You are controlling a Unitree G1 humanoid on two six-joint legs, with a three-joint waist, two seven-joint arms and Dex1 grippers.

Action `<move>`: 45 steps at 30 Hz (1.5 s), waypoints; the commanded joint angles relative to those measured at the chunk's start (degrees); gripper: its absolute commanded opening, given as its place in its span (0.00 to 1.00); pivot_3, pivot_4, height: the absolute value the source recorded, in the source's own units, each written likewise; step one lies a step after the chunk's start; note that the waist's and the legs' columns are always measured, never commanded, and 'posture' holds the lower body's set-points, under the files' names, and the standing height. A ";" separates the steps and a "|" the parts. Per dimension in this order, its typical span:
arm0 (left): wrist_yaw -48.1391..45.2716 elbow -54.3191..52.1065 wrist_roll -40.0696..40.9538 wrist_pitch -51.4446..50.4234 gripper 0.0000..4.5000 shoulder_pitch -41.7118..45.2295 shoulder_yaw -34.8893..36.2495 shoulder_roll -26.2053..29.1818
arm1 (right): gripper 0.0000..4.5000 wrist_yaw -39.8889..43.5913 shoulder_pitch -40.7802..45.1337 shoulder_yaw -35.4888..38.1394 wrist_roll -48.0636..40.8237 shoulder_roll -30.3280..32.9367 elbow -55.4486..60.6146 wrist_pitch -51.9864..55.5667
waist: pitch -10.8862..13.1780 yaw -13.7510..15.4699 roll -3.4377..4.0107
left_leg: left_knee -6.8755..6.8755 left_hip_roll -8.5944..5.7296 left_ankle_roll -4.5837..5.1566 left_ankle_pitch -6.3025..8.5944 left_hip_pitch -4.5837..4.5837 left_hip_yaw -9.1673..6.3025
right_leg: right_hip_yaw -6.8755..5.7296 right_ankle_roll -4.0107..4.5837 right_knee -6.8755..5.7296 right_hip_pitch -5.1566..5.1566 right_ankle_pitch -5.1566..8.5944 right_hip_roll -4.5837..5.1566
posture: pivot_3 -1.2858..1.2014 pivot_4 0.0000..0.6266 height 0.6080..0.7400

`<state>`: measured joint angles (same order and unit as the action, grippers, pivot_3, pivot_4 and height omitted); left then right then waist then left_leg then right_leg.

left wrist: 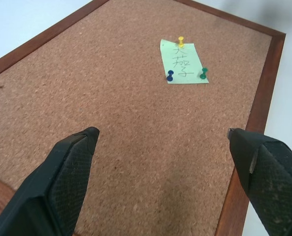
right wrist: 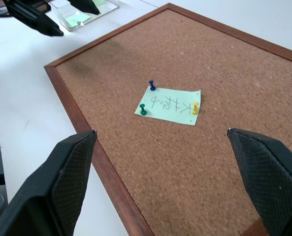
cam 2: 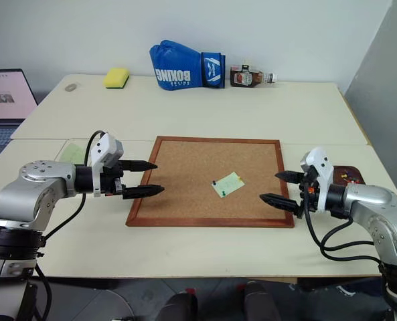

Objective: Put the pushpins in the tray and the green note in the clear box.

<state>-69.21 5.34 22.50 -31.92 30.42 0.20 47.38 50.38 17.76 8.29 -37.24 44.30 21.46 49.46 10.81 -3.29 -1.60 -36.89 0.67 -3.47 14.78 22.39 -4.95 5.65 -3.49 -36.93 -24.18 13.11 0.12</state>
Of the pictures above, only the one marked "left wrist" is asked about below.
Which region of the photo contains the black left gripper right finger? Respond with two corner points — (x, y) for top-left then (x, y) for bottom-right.
(227, 127), (292, 236)

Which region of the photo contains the light green paper note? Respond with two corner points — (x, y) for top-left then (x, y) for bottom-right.
(160, 38), (210, 85)

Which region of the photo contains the wood framed cork board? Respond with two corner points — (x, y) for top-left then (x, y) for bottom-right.
(0, 0), (286, 236)

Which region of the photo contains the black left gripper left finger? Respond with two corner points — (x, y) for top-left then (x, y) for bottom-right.
(0, 126), (100, 236)

